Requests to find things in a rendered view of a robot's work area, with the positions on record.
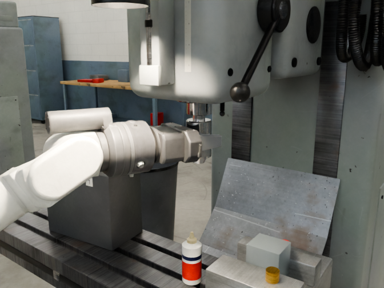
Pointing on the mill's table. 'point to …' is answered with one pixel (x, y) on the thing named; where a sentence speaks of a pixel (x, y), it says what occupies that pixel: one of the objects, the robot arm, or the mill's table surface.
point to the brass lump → (272, 275)
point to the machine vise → (300, 266)
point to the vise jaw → (243, 276)
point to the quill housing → (206, 51)
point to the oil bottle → (191, 260)
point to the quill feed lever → (274, 27)
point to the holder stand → (100, 211)
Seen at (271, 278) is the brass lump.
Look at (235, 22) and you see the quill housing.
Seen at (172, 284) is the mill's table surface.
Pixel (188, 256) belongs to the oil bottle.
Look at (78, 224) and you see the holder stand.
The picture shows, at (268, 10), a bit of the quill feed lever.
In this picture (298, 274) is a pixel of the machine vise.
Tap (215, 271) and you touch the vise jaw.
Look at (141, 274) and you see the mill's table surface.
